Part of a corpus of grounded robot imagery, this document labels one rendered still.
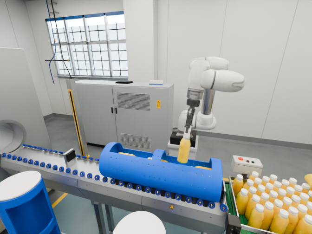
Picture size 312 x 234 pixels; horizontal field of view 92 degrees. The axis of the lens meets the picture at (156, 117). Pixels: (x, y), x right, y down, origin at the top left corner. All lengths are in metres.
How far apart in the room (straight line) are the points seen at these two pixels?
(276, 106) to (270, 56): 1.03
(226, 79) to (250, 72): 3.00
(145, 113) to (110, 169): 1.75
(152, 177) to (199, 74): 0.73
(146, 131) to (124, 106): 0.64
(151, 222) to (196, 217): 0.39
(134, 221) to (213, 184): 0.51
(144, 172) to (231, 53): 3.19
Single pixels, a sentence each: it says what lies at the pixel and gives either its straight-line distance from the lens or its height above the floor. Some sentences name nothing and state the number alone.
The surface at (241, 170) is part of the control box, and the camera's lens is 1.49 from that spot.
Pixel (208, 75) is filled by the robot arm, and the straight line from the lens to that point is 0.86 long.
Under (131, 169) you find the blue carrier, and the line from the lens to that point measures 1.16.
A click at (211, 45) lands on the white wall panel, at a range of 3.76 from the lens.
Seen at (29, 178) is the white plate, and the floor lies 1.04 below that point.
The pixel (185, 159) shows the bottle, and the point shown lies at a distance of 1.00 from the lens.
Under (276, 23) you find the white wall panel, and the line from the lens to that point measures 3.98.
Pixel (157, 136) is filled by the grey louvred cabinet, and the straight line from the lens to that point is 2.93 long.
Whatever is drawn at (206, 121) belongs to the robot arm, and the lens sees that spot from 1.64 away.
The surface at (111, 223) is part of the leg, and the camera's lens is 2.12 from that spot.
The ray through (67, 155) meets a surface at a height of 1.07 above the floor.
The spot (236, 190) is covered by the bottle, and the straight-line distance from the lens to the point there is 1.38.
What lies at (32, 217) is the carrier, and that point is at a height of 0.56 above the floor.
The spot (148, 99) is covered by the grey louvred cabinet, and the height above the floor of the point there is 1.23.
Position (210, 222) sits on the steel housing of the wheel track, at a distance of 1.30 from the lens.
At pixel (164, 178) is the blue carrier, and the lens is 1.10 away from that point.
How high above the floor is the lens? 1.87
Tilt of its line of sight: 21 degrees down
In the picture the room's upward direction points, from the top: straight up
